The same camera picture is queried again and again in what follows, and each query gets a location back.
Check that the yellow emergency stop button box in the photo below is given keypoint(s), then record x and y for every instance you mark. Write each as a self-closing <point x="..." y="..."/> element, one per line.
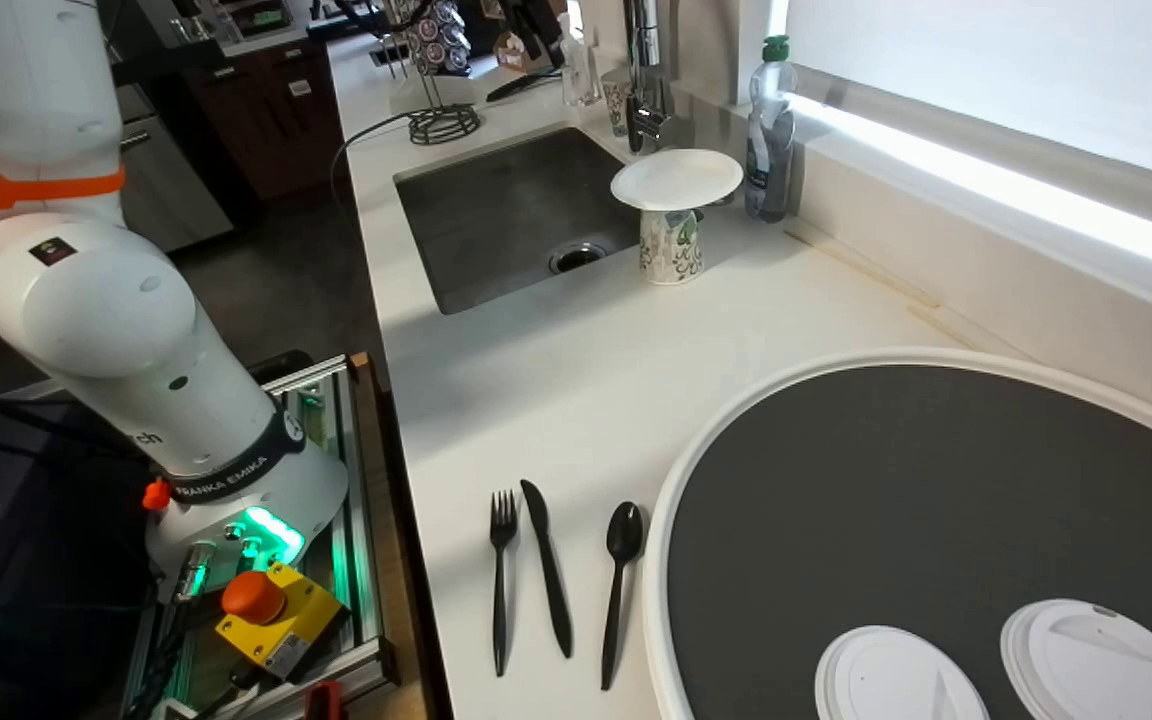
<point x="276" y="622"/>

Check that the round sink drain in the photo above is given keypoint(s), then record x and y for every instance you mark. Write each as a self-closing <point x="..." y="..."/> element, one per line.
<point x="574" y="259"/>

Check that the stainless steel appliance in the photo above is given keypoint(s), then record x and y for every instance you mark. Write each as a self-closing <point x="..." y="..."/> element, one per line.
<point x="162" y="185"/>

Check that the bright window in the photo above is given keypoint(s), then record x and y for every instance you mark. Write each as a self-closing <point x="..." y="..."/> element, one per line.
<point x="1028" y="64"/>

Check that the black plastic knife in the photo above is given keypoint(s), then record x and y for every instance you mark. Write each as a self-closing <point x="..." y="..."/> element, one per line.
<point x="551" y="574"/>

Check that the chrome gooseneck tap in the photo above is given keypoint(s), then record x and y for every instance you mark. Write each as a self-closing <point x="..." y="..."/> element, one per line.
<point x="645" y="83"/>

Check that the round black tray white rim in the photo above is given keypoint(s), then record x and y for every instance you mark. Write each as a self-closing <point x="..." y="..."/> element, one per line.
<point x="939" y="506"/>

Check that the black plastic spoon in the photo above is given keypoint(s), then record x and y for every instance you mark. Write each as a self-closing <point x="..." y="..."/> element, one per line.
<point x="622" y="532"/>

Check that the black plastic fork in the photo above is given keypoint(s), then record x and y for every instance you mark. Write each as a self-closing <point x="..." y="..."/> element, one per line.
<point x="502" y="584"/>

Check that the metal frame robot cart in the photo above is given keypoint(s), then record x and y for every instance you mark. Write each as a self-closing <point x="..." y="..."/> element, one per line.
<point x="361" y="532"/>

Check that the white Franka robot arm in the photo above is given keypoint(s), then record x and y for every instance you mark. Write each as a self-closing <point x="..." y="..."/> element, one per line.
<point x="108" y="323"/>

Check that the patterned paper cup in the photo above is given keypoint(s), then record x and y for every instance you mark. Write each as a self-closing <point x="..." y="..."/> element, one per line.
<point x="670" y="247"/>
<point x="618" y="105"/>

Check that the brown wooden cabinet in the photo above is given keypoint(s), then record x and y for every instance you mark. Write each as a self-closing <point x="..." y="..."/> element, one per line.
<point x="256" y="123"/>

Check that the stainless steel sink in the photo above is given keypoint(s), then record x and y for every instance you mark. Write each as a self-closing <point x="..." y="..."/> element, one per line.
<point x="496" y="220"/>

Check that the white round plate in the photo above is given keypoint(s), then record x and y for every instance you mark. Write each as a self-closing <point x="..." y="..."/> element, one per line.
<point x="679" y="179"/>

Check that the white plastic cup lid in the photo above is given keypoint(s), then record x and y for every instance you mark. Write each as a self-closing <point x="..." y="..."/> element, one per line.
<point x="1098" y="667"/>
<point x="888" y="682"/>

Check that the clear bottle with green cap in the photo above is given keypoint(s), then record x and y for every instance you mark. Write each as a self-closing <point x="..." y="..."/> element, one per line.
<point x="775" y="144"/>

